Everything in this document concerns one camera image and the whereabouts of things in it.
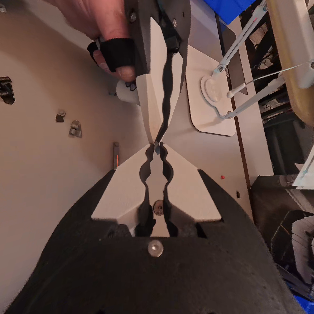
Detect shiny black lego bracket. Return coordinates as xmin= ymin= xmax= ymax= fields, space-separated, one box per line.
xmin=0 ymin=77 xmax=16 ymax=105

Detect person's left hand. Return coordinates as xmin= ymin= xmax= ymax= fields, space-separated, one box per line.
xmin=45 ymin=0 xmax=137 ymax=83

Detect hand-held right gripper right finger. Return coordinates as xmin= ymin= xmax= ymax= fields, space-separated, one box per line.
xmin=159 ymin=142 xmax=221 ymax=236

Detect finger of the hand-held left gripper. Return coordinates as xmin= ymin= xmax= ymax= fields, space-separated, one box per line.
xmin=136 ymin=17 xmax=170 ymax=144
xmin=159 ymin=50 xmax=184 ymax=143

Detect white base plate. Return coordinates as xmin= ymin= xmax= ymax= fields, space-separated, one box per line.
xmin=184 ymin=45 xmax=237 ymax=137

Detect blue box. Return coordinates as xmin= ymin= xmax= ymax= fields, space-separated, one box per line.
xmin=201 ymin=0 xmax=264 ymax=25

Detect tan curved lamp head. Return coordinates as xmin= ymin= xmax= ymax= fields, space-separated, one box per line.
xmin=266 ymin=0 xmax=314 ymax=124

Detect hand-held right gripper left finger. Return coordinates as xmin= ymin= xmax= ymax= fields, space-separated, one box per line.
xmin=91 ymin=144 xmax=156 ymax=236

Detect grey lego clip piece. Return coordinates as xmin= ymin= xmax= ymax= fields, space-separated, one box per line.
xmin=69 ymin=120 xmax=82 ymax=138

